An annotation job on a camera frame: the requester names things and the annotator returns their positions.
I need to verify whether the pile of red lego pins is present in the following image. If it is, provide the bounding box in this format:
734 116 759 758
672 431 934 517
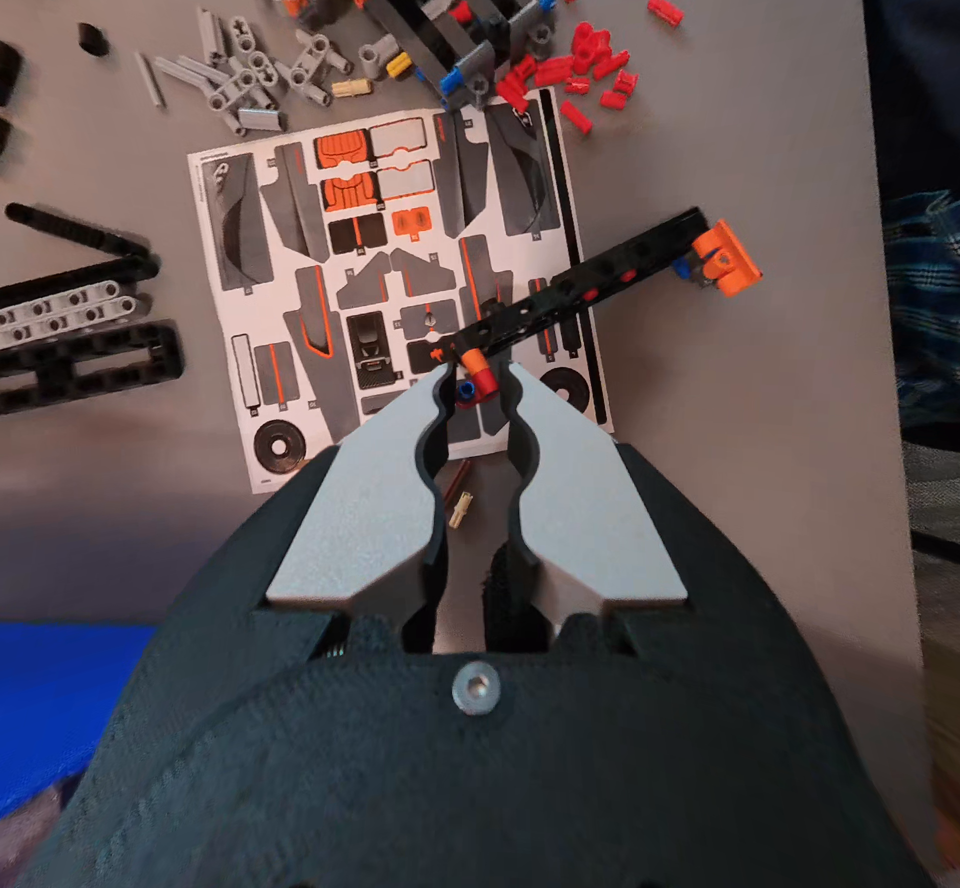
495 0 685 136

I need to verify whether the blue plastic bin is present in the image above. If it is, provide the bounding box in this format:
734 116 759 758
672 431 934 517
0 621 160 821

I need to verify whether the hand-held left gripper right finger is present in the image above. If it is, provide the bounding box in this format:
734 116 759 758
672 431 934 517
502 361 690 624

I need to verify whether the lego sticker sheet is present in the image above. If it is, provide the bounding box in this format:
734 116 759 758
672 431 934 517
187 85 614 495

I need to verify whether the partly built lego model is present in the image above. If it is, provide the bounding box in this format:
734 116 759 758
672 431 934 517
225 0 560 114

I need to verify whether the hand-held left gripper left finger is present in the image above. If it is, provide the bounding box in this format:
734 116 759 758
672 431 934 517
264 363 456 614

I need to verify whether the black lego frame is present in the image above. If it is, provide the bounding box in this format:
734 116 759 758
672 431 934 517
0 320 186 418

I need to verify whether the black lego beam assembly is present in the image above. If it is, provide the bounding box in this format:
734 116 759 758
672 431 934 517
442 207 764 409

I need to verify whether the black lego beam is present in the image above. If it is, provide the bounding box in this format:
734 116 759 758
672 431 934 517
3 202 156 268
0 249 161 305

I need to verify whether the grey lego beam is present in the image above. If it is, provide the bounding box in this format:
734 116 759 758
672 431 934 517
0 279 123 328
0 297 141 350

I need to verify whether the pile of grey lego connectors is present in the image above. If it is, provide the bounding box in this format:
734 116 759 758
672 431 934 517
133 6 393 136

